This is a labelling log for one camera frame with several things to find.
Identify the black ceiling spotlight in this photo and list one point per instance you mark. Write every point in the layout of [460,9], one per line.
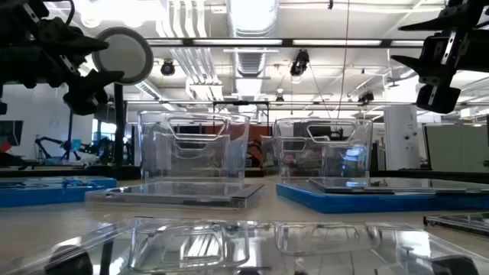
[167,68]
[300,63]
[366,98]

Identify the clear plastic bin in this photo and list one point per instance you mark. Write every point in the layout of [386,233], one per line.
[191,153]
[324,153]

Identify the dark wall monitor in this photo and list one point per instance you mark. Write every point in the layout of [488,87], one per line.
[10,133]

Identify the red background robot part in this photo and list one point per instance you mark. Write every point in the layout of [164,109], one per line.
[4,147]

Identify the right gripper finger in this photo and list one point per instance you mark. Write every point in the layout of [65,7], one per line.
[431,23]
[428,65]

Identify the silver ceiling air duct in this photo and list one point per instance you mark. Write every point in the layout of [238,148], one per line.
[250,57]

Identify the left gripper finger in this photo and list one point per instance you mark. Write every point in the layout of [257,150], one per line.
[99,79]
[72,42]

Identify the black desk lamp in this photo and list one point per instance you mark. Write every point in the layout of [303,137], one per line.
[122,55]

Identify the white cylindrical column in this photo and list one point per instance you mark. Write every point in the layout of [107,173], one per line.
[401,133]

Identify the black aluminium table frame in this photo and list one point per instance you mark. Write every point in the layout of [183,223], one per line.
[57,171]

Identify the black background robot arm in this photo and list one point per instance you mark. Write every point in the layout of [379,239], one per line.
[49,142]

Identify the black clear jewel case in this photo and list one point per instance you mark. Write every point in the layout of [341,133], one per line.
[382,188]
[244,248]
[172,198]
[458,223]

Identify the blue jewel case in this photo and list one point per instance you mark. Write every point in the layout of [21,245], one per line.
[57,196]
[363,204]

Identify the grey partition panel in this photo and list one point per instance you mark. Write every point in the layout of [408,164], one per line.
[454,147]

